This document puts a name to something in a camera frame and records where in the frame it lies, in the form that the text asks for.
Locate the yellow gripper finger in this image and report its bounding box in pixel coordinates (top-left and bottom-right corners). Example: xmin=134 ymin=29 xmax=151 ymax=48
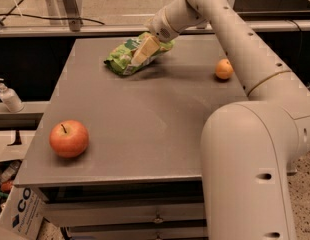
xmin=131 ymin=36 xmax=160 ymax=65

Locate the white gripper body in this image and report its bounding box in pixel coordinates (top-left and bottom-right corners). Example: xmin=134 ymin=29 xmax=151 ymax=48
xmin=145 ymin=8 xmax=179 ymax=43

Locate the green rice chip bag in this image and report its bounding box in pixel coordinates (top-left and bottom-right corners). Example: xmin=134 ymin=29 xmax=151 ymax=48
xmin=104 ymin=32 xmax=175 ymax=76

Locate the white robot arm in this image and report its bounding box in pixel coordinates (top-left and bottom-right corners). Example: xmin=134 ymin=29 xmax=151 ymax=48
xmin=145 ymin=0 xmax=310 ymax=240

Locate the red apple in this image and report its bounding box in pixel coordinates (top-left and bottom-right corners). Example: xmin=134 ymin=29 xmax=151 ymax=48
xmin=49 ymin=120 xmax=89 ymax=158

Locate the orange fruit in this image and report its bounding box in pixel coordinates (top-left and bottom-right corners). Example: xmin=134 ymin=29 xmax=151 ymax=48
xmin=215 ymin=59 xmax=234 ymax=80

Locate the grey drawer cabinet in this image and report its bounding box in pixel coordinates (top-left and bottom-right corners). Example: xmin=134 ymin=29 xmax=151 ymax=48
xmin=15 ymin=35 xmax=245 ymax=240

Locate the white pump lotion bottle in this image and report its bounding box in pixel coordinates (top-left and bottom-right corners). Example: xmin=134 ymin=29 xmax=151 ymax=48
xmin=0 ymin=78 xmax=24 ymax=113

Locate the white cardboard box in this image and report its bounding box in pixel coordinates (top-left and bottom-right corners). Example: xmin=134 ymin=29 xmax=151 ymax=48
xmin=0 ymin=187 xmax=43 ymax=240

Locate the grey metal bracket left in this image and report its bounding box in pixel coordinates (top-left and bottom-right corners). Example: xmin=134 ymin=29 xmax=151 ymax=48
xmin=62 ymin=0 xmax=82 ymax=32

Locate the black cable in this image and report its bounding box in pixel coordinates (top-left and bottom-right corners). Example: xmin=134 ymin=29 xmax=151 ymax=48
xmin=0 ymin=0 xmax=106 ymax=27

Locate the grey metal rail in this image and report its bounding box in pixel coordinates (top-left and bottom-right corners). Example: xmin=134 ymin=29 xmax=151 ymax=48
xmin=0 ymin=20 xmax=310 ymax=38

